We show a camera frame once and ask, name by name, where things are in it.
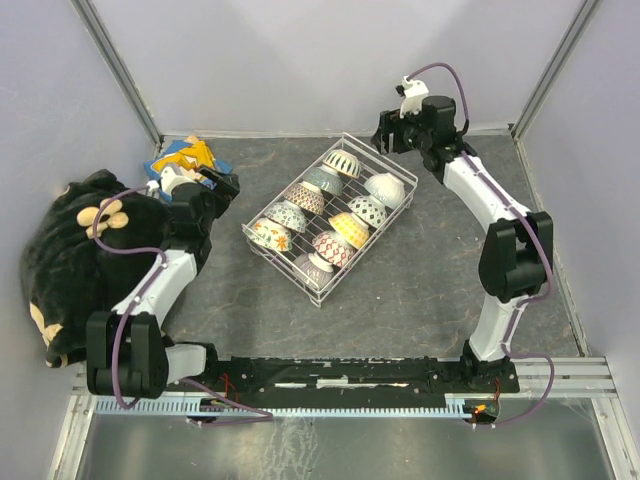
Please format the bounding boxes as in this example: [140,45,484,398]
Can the plain white ribbed bowl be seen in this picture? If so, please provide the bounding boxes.
[364,173,406,209]

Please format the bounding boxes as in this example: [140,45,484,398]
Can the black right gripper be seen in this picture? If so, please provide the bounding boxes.
[368,102,429,157]

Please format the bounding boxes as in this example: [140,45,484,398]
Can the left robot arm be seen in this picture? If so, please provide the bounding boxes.
[86,166,240,410]

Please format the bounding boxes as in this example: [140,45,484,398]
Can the grey striped bowl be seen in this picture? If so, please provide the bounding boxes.
[293,252,334,291]

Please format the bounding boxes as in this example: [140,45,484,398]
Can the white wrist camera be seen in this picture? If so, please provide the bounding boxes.
[146,164,194,203]
[399,76,429,118]

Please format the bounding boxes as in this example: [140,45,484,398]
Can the aluminium frame rails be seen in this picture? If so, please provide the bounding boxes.
[46,1,639,479]

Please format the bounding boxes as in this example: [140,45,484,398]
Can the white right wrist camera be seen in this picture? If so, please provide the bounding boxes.
[399,76,429,118]

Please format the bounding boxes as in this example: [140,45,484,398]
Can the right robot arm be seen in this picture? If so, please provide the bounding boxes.
[371,96,554,393]

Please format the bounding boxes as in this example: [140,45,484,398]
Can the light blue cable duct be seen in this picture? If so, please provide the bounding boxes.
[94,392,474,416]

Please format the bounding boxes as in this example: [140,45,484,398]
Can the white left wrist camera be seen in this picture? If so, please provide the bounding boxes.
[146,164,194,203]

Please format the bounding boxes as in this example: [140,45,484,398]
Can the maroon tile pattern bowl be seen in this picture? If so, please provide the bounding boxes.
[284,181,325,215]

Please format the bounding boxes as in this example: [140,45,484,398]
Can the white bowl teal leaf pattern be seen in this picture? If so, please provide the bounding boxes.
[322,149,362,179]

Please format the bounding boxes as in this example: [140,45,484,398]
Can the white wire dish rack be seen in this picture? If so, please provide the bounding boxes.
[242,133,418,307]

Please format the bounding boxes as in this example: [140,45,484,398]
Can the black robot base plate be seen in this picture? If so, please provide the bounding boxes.
[195,357,520,410]

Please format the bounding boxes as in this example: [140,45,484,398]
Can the yellow sun pattern bowl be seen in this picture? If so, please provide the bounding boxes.
[329,212,370,250]

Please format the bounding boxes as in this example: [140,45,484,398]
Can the black plush flower blanket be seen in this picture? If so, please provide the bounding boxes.
[20,169,171,368]

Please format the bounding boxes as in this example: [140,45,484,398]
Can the white bowl orange flower pattern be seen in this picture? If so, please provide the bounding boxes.
[247,217,292,252]

